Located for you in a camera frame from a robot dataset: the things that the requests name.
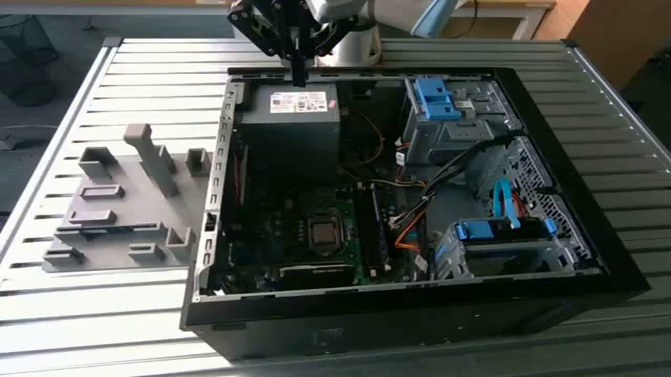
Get CPU socket with CPU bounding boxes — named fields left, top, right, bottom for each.
left=306, top=211, right=347, bottom=258

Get black wire bundle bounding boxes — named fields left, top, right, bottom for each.
left=419, top=135, right=512, bottom=201

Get orange wire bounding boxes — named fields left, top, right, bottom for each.
left=392, top=225, right=420, bottom=251

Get black wire mesh basket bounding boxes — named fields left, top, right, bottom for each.
left=0, top=15, right=59, bottom=108

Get white floor cable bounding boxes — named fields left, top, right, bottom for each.
left=0, top=124, right=59, bottom=151

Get green motherboard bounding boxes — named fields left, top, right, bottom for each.
left=218, top=184, right=420, bottom=294

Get black graphics card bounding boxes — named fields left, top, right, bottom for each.
left=276, top=262, right=358, bottom=290

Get blue SATA wire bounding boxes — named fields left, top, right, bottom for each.
left=492, top=177, right=523, bottom=229

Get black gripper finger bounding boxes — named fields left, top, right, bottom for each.
left=300, top=15, right=363, bottom=88
left=226, top=0, right=302, bottom=87

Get blue plastic drive latch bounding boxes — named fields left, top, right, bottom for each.
left=412, top=78, right=466, bottom=121

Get hard disk in blue carrier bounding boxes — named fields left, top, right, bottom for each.
left=454, top=218, right=556, bottom=240

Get thin brown wire loop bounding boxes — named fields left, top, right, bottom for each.
left=339, top=109, right=387, bottom=170

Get grey power supply unit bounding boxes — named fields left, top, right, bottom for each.
left=235, top=82, right=343, bottom=185

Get installed RAM stick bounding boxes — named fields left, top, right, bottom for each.
left=371, top=186, right=394, bottom=273

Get metal drive cage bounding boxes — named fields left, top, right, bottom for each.
left=400, top=78, right=526, bottom=168

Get red SATA wire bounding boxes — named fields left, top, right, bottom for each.
left=511, top=191, right=531, bottom=219

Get black PC case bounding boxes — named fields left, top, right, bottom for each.
left=179, top=66, right=654, bottom=361

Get grey parts rack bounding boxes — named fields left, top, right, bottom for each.
left=40, top=123, right=216, bottom=273

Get multicolour power wires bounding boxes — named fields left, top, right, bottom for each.
left=366, top=178, right=427, bottom=189

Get metal disk bay cage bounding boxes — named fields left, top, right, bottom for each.
left=428, top=219, right=594, bottom=280

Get wooden cabinet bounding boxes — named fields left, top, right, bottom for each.
left=534, top=0, right=671, bottom=90

